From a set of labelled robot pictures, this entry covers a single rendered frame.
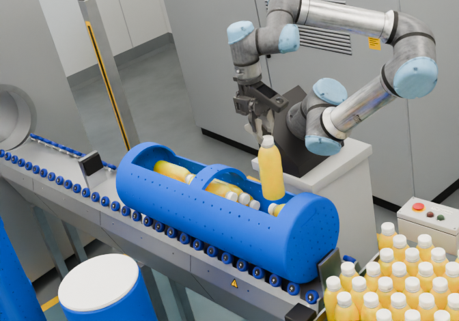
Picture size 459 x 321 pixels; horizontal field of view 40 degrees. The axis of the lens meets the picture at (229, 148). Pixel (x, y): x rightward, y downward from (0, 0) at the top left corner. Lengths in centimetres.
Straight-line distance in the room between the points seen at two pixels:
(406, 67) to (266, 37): 39
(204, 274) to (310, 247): 51
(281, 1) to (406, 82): 41
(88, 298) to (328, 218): 82
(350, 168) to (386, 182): 151
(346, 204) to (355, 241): 19
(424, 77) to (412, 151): 182
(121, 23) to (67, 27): 65
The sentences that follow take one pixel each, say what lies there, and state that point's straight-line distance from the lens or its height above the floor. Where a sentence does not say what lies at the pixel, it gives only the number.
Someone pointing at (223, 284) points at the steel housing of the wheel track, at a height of 86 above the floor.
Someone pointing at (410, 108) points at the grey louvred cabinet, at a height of 75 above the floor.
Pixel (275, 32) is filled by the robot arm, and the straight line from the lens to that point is 173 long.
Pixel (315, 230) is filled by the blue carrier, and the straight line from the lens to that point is 201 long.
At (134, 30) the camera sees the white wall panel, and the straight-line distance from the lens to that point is 735.
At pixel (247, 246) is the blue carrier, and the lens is 202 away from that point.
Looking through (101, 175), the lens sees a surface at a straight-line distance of 299.
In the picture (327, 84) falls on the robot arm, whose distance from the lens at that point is 214.
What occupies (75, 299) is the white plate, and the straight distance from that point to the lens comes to 217.
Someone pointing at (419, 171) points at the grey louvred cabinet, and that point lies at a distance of 370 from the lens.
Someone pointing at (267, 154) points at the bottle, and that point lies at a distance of 188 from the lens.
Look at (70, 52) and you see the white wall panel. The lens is 701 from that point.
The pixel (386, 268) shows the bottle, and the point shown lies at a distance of 193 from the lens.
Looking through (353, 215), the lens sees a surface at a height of 90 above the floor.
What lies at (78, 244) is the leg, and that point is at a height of 25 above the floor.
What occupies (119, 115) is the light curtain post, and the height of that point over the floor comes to 112.
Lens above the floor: 233
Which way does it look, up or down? 28 degrees down
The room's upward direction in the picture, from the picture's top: 13 degrees counter-clockwise
